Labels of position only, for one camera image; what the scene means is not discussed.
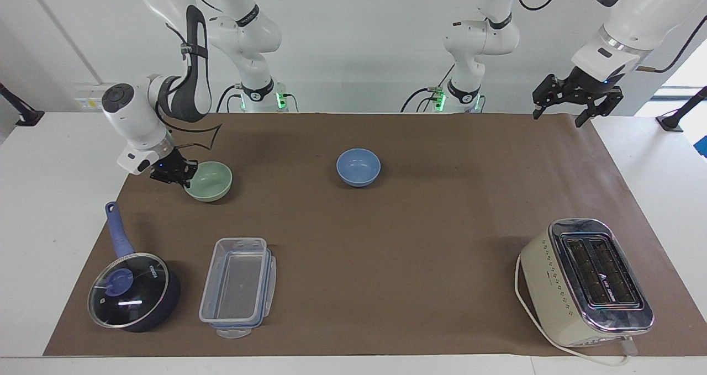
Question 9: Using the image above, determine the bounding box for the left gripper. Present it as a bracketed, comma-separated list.
[532, 65, 624, 128]

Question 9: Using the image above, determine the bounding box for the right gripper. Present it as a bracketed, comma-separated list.
[149, 147, 199, 188]

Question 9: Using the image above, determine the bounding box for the green bowl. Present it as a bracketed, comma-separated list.
[183, 161, 233, 203]

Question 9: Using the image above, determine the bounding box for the blue bowl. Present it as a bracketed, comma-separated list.
[336, 148, 382, 188]

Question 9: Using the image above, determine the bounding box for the dark blue saucepan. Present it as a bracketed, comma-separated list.
[87, 201, 181, 332]

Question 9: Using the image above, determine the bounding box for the black stand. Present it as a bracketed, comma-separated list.
[656, 86, 707, 132]
[0, 82, 45, 128]

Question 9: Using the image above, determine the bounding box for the clear plastic food container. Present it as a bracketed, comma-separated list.
[198, 237, 277, 340]

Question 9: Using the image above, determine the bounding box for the glass pot lid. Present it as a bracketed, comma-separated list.
[87, 252, 169, 329]

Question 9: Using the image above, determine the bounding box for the cream toaster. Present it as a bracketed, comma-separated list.
[520, 218, 655, 348]

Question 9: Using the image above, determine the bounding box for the white wall socket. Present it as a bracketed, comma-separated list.
[73, 84, 107, 112]

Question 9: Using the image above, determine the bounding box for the white toaster cord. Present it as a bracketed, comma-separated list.
[514, 253, 639, 367]

